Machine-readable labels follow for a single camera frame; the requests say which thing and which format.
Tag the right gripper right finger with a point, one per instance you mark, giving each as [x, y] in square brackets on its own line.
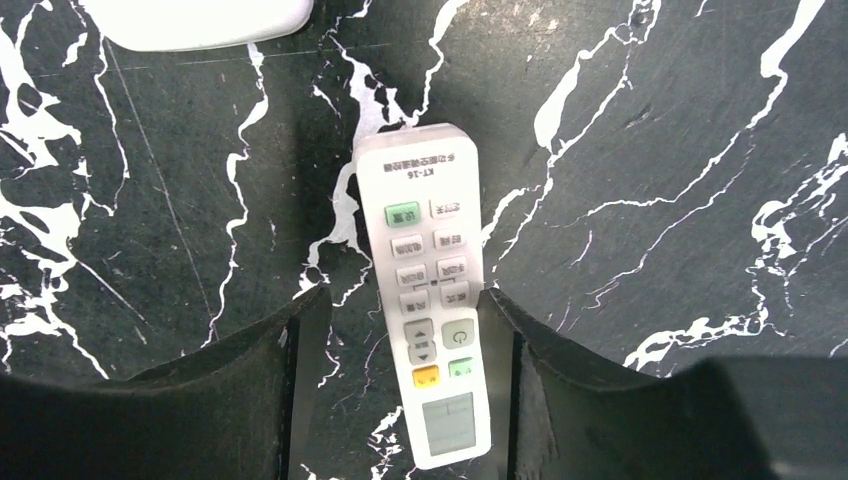
[561, 411]

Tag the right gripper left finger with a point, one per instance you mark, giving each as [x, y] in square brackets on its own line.
[239, 408]

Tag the long white remote control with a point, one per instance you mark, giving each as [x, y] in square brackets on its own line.
[420, 197]

